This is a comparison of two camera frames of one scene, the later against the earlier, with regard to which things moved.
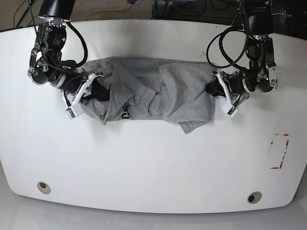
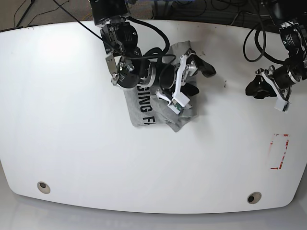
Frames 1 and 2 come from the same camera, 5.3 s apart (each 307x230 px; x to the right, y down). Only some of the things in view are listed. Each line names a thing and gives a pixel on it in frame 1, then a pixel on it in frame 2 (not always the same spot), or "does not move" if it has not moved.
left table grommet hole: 44,188 does not move
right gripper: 254,79 → 284,76
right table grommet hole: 254,197 does not move
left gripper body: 72,84 → 167,78
